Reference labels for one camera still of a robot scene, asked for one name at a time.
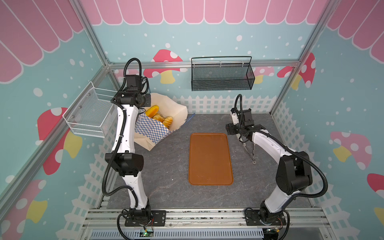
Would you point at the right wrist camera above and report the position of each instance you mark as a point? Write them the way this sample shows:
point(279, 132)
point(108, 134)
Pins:
point(242, 118)

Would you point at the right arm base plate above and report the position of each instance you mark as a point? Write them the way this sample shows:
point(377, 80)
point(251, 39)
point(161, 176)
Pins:
point(262, 217)

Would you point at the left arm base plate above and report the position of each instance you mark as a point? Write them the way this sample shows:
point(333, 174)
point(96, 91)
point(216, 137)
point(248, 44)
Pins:
point(140, 218)

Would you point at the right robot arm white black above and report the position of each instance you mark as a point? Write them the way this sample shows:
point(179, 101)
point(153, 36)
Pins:
point(294, 172)

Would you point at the checkered paper bag blue handles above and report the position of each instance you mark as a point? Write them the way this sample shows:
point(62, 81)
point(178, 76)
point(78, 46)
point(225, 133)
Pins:
point(149, 132)

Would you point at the black mesh wall basket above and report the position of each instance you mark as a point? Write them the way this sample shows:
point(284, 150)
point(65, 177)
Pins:
point(222, 73)

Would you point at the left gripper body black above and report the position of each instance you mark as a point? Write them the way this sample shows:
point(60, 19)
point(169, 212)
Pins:
point(146, 100)

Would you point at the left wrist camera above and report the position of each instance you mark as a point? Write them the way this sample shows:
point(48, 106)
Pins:
point(133, 83)

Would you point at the yellow fake croissant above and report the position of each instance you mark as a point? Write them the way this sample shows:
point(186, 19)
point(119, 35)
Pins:
point(168, 122)

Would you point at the ridged yellow fake bread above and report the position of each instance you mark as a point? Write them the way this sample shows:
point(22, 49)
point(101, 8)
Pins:
point(152, 111)

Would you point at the yellow fake bread roll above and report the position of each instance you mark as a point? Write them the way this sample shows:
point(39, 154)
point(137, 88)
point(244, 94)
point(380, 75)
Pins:
point(159, 118)

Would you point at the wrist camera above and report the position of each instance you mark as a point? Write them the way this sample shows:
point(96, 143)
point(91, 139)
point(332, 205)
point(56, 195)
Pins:
point(133, 83)
point(242, 118)

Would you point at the white mesh wall basket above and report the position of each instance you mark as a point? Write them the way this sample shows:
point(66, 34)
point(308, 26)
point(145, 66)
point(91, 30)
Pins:
point(92, 113)

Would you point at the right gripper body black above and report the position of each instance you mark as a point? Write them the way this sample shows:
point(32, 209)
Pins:
point(245, 133)

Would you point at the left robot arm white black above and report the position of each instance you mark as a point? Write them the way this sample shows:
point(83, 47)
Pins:
point(123, 158)

